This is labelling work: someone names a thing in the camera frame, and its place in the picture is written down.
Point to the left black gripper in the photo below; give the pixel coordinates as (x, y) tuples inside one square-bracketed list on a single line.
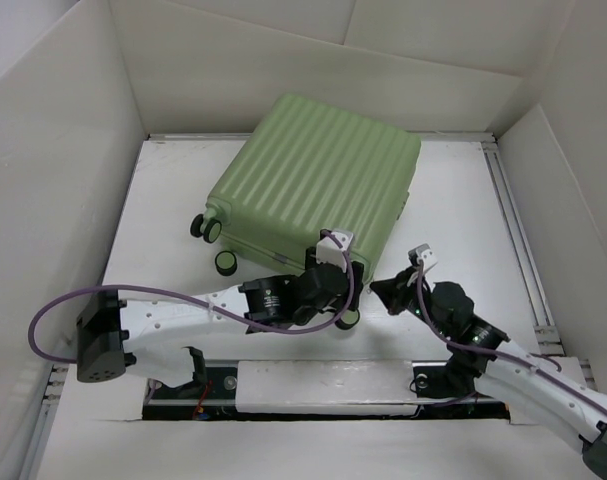
[(355, 282)]

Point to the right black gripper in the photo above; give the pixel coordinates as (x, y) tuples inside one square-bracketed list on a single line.
[(392, 292)]

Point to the green hard-shell suitcase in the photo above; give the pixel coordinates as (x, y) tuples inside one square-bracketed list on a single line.
[(309, 166)]

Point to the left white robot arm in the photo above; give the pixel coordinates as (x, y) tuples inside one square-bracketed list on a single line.
[(154, 338)]

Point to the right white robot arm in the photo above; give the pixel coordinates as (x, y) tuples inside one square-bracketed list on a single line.
[(485, 361)]

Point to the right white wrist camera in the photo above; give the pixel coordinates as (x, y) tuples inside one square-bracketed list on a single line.
[(423, 256)]

